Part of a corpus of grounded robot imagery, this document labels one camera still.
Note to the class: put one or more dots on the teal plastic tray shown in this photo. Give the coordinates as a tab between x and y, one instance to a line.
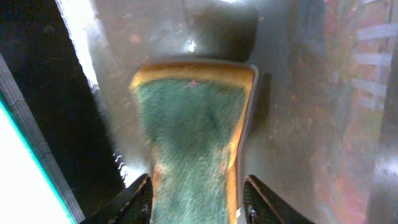
33	188

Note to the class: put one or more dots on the yellow green sponge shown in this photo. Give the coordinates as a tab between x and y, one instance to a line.
193	116

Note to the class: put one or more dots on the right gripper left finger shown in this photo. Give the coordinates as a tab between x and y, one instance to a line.
132	205

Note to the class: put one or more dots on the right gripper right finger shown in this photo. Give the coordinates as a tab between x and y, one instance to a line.
262	205

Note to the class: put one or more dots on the black tray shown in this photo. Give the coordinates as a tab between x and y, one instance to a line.
322	131

